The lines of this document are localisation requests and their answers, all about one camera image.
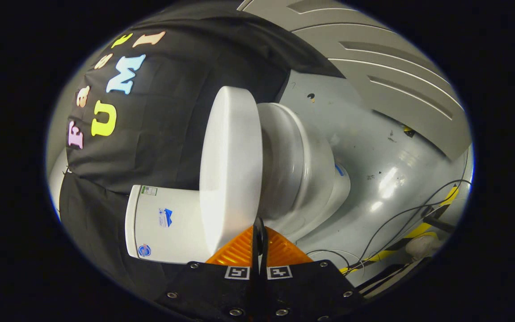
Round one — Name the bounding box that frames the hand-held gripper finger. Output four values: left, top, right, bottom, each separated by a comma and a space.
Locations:
260, 218, 365, 322
157, 218, 261, 322

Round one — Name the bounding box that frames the white toilet lid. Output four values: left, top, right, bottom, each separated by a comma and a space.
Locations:
199, 86, 263, 256

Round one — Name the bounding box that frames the white ceramic toilet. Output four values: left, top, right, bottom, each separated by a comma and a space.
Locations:
125, 102, 352, 265

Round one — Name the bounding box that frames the black backdrop cloth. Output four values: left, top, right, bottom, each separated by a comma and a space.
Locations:
59, 2, 345, 302

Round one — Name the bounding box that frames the yellow black floor tape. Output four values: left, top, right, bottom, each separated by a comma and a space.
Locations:
340, 186, 459, 274

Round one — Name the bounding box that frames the white rounded object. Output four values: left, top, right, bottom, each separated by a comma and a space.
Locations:
407, 235, 441, 260

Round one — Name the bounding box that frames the black rod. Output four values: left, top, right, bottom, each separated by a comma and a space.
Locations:
423, 217, 457, 233

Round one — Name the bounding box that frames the grey cabinet with white top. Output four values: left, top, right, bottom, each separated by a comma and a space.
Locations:
237, 0, 472, 161

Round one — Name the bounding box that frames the thin black cable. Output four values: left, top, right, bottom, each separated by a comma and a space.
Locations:
307, 179, 472, 274

